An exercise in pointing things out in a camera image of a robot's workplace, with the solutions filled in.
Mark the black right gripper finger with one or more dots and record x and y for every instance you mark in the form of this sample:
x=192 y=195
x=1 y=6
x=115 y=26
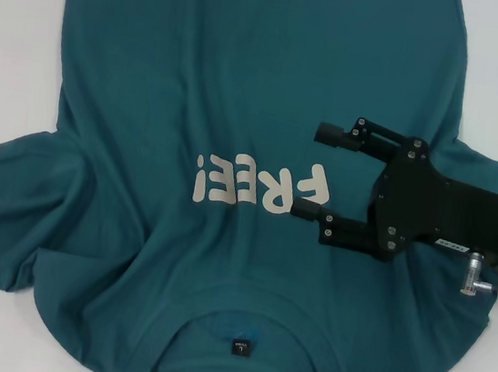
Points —
x=344 y=233
x=365 y=139

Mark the teal T-shirt with FREE print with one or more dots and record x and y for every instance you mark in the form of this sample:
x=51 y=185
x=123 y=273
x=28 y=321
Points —
x=244 y=80

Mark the silver connector on right gripper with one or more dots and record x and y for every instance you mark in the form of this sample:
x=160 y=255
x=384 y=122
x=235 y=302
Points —
x=472 y=272

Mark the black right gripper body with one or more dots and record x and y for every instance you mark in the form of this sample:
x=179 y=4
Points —
x=447 y=212

